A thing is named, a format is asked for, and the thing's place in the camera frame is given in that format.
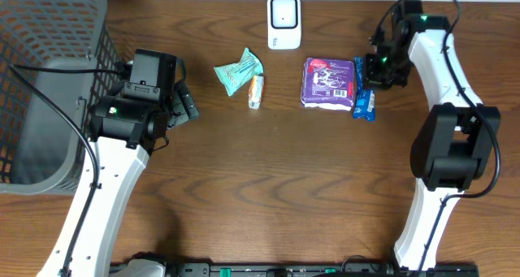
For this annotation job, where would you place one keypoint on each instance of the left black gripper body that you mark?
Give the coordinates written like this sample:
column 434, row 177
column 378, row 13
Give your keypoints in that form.
column 184, row 103

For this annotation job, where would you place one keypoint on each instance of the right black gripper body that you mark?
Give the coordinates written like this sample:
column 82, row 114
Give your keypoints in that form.
column 382, row 75

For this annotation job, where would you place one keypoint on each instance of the blue cookie package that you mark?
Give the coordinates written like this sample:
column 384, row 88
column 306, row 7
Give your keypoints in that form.
column 365, row 98

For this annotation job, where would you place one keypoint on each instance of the red purple pad package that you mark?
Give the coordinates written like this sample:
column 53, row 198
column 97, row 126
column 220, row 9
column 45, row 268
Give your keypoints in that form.
column 328, row 84

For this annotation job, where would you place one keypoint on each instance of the teal wet wipes pack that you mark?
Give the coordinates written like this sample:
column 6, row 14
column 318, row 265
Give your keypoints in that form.
column 233, row 76

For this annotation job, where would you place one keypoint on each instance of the orange white snack bar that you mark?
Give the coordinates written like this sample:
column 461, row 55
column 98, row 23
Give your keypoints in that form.
column 255, row 92

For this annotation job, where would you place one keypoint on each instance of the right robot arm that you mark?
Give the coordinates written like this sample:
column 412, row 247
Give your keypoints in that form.
column 455, row 141

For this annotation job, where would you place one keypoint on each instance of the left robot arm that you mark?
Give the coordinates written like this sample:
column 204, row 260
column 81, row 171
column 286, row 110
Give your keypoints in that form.
column 125, row 124

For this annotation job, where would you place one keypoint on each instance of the white barcode scanner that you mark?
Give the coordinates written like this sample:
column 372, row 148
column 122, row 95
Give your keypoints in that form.
column 283, row 24

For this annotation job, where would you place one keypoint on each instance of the grey plastic mesh basket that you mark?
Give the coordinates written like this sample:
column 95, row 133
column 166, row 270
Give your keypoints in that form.
column 65, row 51

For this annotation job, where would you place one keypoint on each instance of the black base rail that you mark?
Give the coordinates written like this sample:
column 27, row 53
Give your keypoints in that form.
column 150, row 264

